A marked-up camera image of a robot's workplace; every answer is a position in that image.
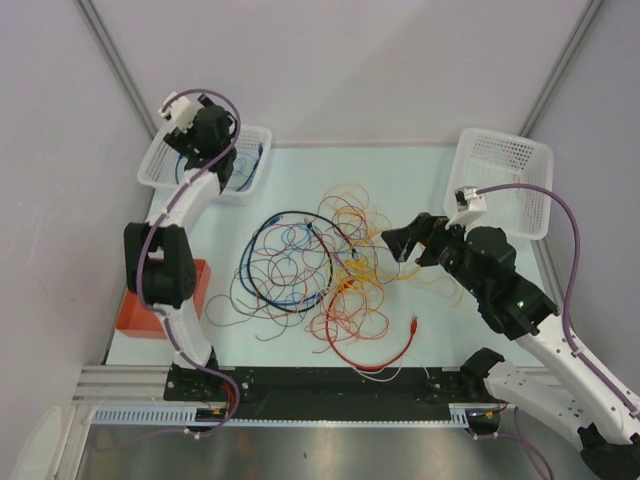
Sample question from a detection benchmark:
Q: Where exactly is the right white mesh basket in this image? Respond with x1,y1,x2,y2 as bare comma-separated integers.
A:
443,128,554,240

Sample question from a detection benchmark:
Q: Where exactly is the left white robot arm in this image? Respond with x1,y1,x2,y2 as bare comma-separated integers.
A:
124,93,240,400

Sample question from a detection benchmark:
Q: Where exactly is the yellow wire bundle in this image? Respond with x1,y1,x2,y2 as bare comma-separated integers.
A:
332,257,381,296

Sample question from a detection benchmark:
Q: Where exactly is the thick black cable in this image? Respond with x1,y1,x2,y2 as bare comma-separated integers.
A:
247,209,359,315

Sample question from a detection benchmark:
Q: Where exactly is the white slotted cable duct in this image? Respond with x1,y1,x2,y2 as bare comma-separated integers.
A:
92,404,471,429

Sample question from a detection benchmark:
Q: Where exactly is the thin white wire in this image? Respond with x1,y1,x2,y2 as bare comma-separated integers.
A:
349,344,431,386

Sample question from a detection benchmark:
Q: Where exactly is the thin blue wire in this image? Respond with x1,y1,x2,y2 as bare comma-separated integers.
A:
232,152,259,189

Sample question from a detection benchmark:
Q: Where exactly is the aluminium frame post left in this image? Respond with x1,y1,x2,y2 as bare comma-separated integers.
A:
74,0,158,140

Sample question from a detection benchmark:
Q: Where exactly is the orange plastic bin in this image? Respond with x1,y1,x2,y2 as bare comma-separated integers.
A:
115,259,211,339

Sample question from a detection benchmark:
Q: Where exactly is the thin orange wire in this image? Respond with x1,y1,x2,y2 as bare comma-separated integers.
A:
299,182,466,356

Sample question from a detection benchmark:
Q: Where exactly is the aluminium frame post right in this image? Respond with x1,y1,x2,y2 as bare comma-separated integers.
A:
518,0,608,138

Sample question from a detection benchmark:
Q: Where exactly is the left white mesh basket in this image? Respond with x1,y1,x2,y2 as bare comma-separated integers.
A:
136,124,272,206

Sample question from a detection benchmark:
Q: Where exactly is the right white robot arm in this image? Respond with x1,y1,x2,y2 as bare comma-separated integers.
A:
381,213,639,479

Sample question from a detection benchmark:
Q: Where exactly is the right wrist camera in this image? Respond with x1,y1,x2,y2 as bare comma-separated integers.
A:
445,186,488,230

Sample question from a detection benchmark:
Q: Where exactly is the white mesh basket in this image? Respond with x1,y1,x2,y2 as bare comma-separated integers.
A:
443,128,554,240
136,124,272,206

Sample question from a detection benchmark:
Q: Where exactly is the thick red cable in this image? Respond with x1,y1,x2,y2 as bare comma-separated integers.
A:
325,287,420,372

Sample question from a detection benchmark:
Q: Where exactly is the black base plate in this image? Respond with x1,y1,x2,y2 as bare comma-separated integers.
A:
163,366,507,423

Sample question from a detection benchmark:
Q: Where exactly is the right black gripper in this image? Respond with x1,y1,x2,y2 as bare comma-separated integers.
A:
380,213,486,299

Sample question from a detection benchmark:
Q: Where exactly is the aluminium frame post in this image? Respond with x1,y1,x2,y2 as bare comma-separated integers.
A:
518,0,608,138
74,0,158,140

